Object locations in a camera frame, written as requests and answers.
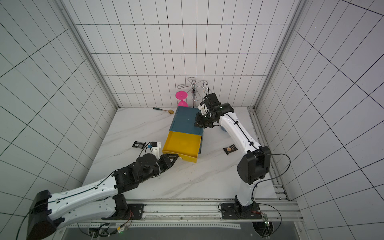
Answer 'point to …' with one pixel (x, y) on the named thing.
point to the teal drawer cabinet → (183, 121)
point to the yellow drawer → (186, 146)
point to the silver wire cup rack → (196, 92)
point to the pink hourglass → (181, 95)
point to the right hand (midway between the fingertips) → (188, 125)
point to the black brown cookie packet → (230, 149)
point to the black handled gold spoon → (169, 111)
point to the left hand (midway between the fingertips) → (176, 159)
